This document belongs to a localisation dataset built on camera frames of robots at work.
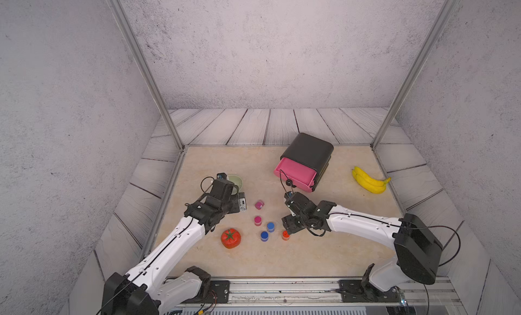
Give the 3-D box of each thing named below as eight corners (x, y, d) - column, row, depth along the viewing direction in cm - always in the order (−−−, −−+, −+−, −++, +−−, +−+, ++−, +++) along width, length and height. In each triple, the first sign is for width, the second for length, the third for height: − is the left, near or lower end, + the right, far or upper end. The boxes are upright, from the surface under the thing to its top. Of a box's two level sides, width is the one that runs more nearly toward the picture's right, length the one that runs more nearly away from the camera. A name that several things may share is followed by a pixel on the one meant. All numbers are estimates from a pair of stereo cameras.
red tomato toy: (222, 248, 85) (219, 244, 81) (224, 233, 89) (222, 228, 85) (240, 248, 85) (239, 243, 80) (241, 233, 89) (240, 228, 85)
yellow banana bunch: (348, 185, 105) (351, 179, 101) (352, 172, 110) (355, 166, 107) (384, 198, 100) (389, 192, 96) (386, 183, 105) (390, 177, 102)
